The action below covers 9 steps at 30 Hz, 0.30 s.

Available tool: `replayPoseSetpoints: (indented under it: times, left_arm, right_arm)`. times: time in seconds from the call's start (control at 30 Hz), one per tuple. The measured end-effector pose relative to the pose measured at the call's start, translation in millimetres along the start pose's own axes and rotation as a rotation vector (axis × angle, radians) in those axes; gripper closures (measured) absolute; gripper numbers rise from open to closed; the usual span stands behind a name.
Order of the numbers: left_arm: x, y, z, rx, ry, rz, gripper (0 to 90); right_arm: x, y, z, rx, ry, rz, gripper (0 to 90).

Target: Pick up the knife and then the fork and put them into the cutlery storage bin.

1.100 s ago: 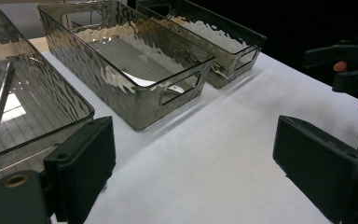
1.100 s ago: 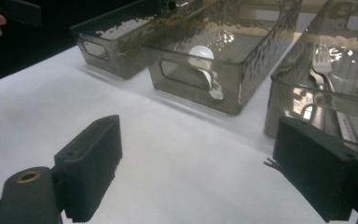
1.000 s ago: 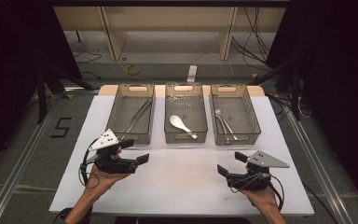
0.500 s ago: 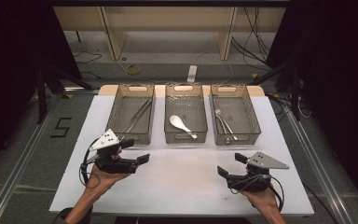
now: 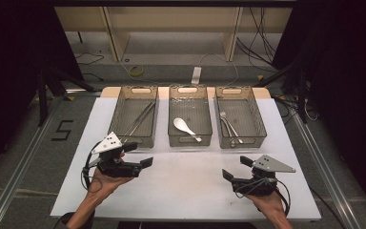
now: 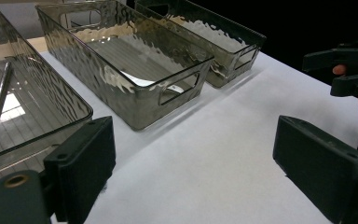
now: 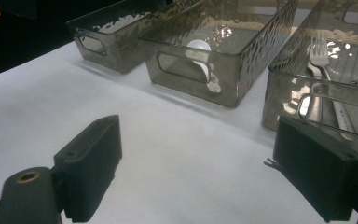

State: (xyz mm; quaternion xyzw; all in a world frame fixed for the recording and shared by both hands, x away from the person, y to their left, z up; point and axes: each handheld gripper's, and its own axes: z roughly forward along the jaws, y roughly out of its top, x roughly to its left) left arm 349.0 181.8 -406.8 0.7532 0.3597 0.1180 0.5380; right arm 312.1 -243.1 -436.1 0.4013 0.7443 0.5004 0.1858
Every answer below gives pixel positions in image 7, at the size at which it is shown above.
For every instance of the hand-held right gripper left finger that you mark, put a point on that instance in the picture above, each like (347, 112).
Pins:
(90, 165)

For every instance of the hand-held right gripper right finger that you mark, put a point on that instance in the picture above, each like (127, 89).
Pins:
(317, 168)

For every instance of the smoky clear plastic bin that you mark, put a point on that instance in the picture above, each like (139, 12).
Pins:
(348, 77)
(217, 68)
(118, 46)

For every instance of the white ceramic spoon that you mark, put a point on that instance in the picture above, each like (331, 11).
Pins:
(200, 49)

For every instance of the white table mat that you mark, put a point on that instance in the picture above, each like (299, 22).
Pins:
(167, 149)

